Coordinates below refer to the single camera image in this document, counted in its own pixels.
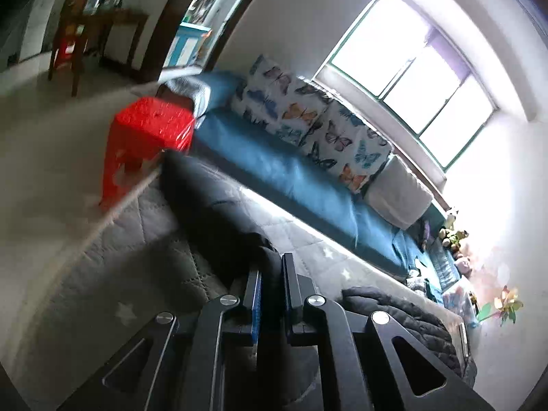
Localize grey striped cloth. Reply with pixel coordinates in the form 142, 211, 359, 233
133, 75, 212, 116

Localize white cushion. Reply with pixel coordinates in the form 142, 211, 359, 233
364, 154, 434, 229

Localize brown bear plush toy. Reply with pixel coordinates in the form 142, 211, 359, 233
439, 229, 469, 249

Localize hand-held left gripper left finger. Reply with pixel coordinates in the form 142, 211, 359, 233
58, 267, 263, 411

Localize butterfly print cushion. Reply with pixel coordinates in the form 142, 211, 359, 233
231, 53, 335, 146
300, 100, 392, 195

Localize wooden chair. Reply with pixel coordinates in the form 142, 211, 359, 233
47, 0, 103, 95

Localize colourful printed bag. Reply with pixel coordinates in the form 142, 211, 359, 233
443, 283, 480, 328

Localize green framed window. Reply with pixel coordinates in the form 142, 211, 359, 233
312, 0, 499, 172

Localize wooden table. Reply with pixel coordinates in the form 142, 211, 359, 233
68, 6, 150, 69

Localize blue sofa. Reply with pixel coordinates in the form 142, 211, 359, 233
163, 71, 463, 304

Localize red plastic stool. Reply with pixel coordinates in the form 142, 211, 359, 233
98, 96, 197, 210

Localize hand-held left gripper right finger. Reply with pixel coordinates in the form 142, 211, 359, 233
280, 252, 495, 411

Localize grey quilted star mat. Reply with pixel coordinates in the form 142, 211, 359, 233
9, 167, 476, 411

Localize pink plush toy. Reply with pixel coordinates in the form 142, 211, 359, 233
454, 254, 474, 277

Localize black puffer jacket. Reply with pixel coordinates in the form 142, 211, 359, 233
160, 150, 477, 411

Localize small red stool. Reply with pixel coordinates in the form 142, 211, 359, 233
53, 36, 80, 69

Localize blue cabinet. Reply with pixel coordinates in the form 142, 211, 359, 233
165, 23, 212, 69

